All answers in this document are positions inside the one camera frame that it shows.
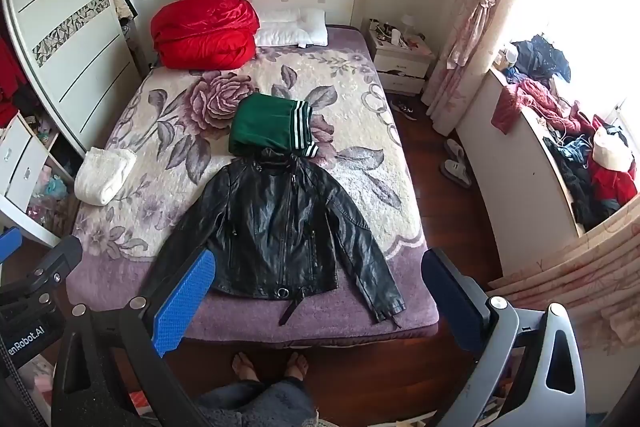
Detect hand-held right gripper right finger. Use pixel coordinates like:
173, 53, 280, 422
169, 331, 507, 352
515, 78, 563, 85
421, 248, 587, 427

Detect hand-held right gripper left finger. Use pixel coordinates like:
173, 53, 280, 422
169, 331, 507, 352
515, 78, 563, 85
51, 249, 217, 427

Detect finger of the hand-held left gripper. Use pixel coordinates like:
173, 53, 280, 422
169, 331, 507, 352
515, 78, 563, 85
0, 236, 84, 323
0, 227, 24, 269

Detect black leather jacket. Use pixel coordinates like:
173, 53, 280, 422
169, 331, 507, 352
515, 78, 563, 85
141, 148, 407, 327

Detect red hanging clothes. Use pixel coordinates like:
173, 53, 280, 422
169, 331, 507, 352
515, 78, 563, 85
0, 34, 29, 128

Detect pile of clothes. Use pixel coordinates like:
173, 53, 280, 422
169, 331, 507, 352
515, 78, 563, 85
491, 34, 640, 234

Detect person's left foot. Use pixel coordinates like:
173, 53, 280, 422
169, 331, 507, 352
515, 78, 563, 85
231, 351, 262, 384

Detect person's foot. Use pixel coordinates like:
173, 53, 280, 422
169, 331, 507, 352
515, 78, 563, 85
231, 351, 262, 384
284, 351, 309, 382

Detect white drawer unit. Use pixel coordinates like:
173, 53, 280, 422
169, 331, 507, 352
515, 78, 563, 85
0, 112, 65, 249

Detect white folded cloth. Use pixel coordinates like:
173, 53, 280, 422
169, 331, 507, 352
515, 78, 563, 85
74, 147, 138, 206

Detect person's denim pants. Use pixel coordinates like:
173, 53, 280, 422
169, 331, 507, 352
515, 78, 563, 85
194, 378, 319, 427

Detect person's right foot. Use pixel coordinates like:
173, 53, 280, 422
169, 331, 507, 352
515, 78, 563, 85
284, 351, 309, 382

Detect floral bed blanket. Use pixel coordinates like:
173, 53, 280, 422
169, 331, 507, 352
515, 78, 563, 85
65, 26, 441, 348

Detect pink floral curtain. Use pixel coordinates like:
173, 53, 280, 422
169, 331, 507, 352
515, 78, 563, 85
487, 202, 640, 358

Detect white window bench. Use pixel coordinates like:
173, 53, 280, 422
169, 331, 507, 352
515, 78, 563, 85
454, 66, 640, 414

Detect dark shoes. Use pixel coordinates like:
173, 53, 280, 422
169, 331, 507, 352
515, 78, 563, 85
389, 98, 419, 121

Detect white wardrobe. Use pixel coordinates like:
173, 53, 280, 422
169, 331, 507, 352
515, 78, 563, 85
0, 0, 146, 160

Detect green jacket with striped cuffs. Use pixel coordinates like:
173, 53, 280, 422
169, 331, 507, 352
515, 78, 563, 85
228, 93, 320, 158

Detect white hat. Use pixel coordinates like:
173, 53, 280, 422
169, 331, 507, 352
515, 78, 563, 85
592, 127, 634, 171

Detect white nightstand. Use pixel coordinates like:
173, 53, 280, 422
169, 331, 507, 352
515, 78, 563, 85
365, 24, 437, 96

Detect red quilt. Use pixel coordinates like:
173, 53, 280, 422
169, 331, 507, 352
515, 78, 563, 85
150, 0, 261, 71

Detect tied pink curtain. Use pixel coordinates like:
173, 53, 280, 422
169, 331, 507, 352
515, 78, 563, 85
421, 0, 547, 138

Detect white pillow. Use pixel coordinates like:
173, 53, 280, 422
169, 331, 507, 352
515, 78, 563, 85
254, 7, 329, 48

